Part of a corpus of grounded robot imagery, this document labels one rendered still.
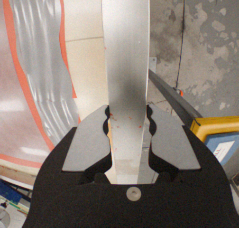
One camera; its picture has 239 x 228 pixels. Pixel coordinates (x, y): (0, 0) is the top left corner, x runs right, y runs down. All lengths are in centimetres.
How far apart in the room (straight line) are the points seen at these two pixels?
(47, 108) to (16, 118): 9
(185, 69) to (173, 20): 47
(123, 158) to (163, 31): 109
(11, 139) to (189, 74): 134
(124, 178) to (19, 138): 24
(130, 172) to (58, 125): 14
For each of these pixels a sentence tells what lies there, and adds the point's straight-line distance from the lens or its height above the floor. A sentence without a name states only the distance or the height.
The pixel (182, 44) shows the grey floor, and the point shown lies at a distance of 122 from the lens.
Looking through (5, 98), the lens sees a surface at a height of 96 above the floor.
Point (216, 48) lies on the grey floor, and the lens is 145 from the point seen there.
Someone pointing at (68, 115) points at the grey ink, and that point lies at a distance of 17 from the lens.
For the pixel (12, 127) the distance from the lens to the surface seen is 29.
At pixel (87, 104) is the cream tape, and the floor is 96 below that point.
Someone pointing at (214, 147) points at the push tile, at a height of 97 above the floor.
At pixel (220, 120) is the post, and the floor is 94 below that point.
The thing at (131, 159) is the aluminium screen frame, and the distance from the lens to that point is 17.
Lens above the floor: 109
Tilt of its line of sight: 61 degrees down
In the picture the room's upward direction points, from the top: 176 degrees counter-clockwise
